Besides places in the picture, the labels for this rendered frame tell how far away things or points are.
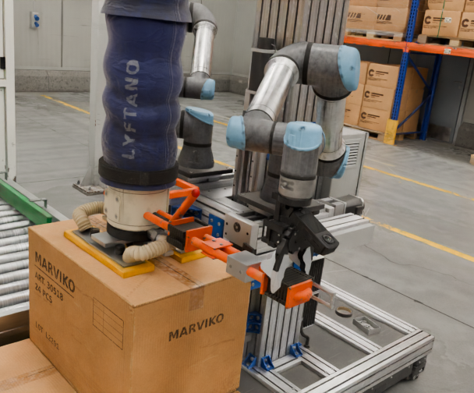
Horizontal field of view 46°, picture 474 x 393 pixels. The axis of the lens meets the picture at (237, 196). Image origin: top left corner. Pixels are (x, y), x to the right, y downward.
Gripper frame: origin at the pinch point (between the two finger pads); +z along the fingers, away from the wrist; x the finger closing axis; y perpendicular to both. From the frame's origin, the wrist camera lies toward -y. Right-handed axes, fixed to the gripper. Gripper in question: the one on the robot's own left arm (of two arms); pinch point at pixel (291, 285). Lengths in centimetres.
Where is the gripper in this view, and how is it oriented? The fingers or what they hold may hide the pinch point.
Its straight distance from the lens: 124.8
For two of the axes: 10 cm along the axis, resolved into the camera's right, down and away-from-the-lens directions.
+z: -1.0, 9.5, 2.9
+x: -7.3, 1.3, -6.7
